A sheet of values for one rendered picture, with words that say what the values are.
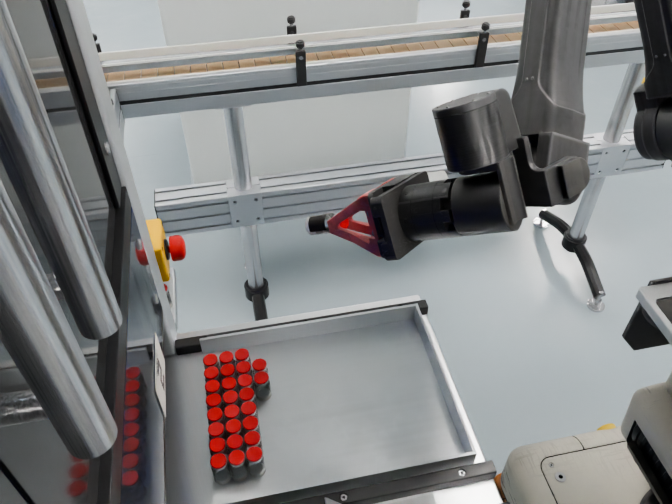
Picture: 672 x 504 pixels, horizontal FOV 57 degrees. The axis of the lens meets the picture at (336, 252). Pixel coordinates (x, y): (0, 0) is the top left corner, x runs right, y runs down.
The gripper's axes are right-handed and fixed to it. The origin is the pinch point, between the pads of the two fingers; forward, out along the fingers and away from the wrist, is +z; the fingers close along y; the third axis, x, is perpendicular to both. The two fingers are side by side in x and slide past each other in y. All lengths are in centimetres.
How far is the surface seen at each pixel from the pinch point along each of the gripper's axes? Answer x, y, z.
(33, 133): -15.0, 41.6, -19.7
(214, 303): 44, -84, 126
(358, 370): 26.2, -13.2, 14.3
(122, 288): -1.2, 19.2, 13.7
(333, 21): -36, -132, 79
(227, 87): -22, -60, 67
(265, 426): 27.1, 1.3, 21.3
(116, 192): -9.8, 12.4, 18.8
